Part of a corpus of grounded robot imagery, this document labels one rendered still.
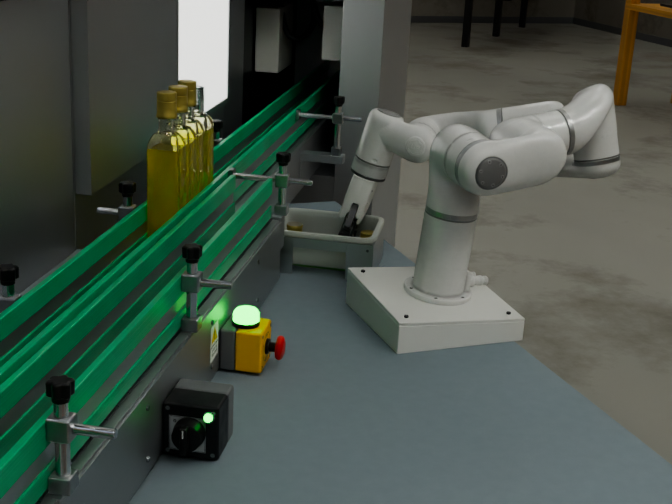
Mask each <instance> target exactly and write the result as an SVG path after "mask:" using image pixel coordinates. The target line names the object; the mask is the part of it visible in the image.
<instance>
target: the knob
mask: <svg viewBox="0 0 672 504"><path fill-rule="evenodd" d="M205 437H206V431H205V428H204V426H203V425H202V424H201V423H200V422H199V421H198V420H196V419H194V418H191V417H185V418H182V419H180V420H178V421H177V423H176V424H175V426H174V428H173V431H172V434H171V439H172V442H173V444H174V446H175V447H176V448H177V449H179V456H182V457H186V456H187V454H188V452H192V451H194V450H196V449H197V448H198V447H199V446H200V445H201V444H202V443H203V442H204V440H205Z"/></svg>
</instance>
